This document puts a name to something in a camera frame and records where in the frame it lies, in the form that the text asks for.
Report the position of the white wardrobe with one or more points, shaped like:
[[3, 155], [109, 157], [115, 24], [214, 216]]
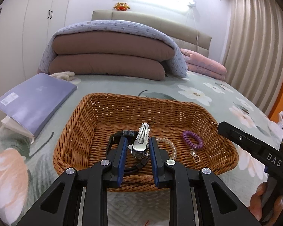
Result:
[[26, 26]]

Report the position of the purple book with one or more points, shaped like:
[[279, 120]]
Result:
[[31, 104]]

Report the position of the purple coil keychain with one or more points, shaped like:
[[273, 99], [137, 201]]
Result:
[[195, 142]]

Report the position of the right hand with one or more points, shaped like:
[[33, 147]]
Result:
[[255, 205]]

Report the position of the orange plush toy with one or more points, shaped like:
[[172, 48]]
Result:
[[121, 6]]

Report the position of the folded brown blue quilt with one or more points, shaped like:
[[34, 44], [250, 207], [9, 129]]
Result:
[[113, 47]]

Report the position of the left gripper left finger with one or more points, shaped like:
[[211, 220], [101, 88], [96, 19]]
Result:
[[76, 190]]

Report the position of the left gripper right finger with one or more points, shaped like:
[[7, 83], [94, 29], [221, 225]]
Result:
[[196, 197]]

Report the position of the folded pink blanket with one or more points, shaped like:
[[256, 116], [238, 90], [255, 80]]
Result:
[[200, 64]]

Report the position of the silver metal hair clip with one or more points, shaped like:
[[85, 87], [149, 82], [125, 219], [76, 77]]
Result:
[[140, 145]]

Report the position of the beige bed headboard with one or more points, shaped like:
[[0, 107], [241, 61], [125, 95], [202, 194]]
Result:
[[185, 37]]

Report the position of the brown wicker basket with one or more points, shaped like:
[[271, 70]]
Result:
[[100, 120]]

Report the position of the beige curtain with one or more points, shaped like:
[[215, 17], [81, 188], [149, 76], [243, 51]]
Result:
[[254, 51]]

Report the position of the cream fluffy cloth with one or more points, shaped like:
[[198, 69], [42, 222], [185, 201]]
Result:
[[65, 75]]

